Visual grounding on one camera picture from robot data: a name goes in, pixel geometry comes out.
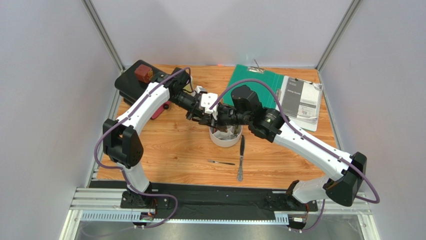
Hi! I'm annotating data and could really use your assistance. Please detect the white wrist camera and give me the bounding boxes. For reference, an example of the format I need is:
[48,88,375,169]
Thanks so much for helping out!
[194,85,208,101]
[200,93,218,120]

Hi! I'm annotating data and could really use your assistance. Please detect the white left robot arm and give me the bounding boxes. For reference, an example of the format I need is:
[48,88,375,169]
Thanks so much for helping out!
[95,67,218,197]

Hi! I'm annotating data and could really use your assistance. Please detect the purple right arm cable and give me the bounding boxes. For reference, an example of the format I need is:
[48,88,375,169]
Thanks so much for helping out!
[208,79,381,205]

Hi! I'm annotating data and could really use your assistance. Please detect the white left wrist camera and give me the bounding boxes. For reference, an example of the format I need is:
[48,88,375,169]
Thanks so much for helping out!
[194,85,208,101]

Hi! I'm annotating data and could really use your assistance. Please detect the red brown cube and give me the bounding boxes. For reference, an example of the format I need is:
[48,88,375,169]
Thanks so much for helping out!
[134,64,154,84]

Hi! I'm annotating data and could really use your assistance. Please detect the green clipboard folder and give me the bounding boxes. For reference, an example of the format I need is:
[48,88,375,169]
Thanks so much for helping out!
[226,64,285,109]

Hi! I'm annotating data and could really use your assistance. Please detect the small silver fork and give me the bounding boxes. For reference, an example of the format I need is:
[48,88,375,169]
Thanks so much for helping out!
[207,159,236,166]

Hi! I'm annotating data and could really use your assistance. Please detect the white divided utensil holder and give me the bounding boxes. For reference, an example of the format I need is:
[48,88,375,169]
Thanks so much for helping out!
[209,125,243,148]

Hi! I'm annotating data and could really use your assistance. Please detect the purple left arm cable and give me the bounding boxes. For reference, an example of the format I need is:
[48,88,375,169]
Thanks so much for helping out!
[93,67,192,201]

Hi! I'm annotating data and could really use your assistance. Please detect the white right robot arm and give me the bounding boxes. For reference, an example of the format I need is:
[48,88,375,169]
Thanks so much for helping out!
[204,85,368,207]

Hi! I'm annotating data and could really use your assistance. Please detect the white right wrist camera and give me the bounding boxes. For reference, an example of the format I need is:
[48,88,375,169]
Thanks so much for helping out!
[200,93,218,120]

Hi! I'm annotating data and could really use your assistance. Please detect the aluminium frame rail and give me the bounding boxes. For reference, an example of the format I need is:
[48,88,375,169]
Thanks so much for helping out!
[60,181,380,240]

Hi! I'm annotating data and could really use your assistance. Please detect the black pink drawer box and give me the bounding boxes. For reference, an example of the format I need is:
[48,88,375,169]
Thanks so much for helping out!
[114,60,168,107]

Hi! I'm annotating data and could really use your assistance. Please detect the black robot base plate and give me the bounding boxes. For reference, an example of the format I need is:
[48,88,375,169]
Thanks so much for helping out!
[120,183,318,221]

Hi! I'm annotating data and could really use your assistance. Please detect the silver utensils in holder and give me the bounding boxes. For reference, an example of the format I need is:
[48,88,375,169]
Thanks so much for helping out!
[218,133,240,141]

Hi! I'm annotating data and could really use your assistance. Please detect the silver table knife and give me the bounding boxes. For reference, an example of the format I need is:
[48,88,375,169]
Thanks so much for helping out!
[236,135,245,182]

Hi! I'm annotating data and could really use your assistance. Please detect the setup guide booklet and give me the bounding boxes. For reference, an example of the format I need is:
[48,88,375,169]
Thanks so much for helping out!
[276,75,323,132]

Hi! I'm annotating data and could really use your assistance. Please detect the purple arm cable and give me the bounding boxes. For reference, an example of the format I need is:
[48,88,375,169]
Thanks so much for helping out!
[208,79,381,205]
[93,67,192,201]

